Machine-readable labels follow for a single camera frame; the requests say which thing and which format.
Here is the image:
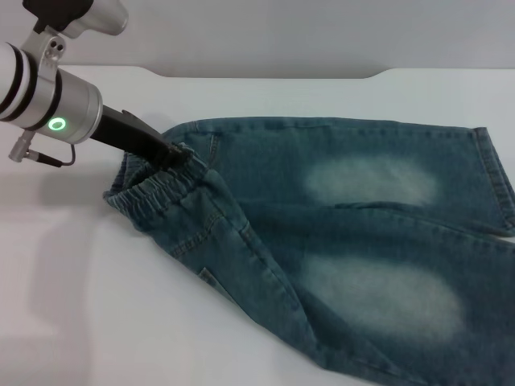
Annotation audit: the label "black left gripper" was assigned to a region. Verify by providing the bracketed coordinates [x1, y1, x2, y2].
[90, 105, 195, 175]

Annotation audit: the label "black cable with silver plug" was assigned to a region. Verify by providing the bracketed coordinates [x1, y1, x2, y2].
[9, 134, 77, 168]

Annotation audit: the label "blue denim shorts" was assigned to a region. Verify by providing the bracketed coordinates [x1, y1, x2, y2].
[102, 116, 515, 386]

